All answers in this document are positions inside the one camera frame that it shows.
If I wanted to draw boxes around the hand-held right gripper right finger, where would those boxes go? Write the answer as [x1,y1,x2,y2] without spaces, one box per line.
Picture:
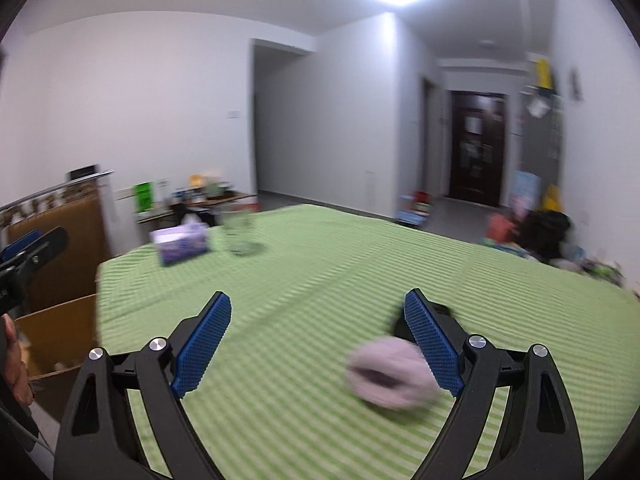
[403,288,585,480]

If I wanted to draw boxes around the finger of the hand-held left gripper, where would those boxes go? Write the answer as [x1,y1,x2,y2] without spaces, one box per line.
[0,226,69,286]
[0,229,42,261]

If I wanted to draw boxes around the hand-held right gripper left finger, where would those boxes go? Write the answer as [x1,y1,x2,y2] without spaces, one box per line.
[52,290,232,480]

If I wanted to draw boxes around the brown cardboard box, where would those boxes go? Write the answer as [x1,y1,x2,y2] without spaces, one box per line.
[14,294,101,421]

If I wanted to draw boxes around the person's left hand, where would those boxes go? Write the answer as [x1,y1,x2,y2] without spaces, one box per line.
[0,314,35,406]

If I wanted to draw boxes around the purple tissue box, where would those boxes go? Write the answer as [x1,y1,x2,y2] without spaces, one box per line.
[150,215,211,267]

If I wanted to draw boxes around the clear glass cup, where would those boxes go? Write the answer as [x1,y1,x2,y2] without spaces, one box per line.
[220,210,265,256]

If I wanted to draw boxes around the green checkered tablecloth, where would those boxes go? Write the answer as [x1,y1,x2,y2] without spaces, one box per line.
[95,203,640,480]

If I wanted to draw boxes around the red plastic bag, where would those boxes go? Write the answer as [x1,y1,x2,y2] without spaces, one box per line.
[487,212,516,246]

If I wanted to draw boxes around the black bag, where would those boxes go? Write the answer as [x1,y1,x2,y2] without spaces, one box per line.
[520,210,572,261]

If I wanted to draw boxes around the dark entrance door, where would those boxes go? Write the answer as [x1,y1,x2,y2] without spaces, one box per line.
[449,91,507,207]

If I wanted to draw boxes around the light blue printed cloth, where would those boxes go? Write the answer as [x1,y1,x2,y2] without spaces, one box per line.
[510,171,541,218]

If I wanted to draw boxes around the grey refrigerator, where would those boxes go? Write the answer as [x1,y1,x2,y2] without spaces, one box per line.
[517,92,563,196]

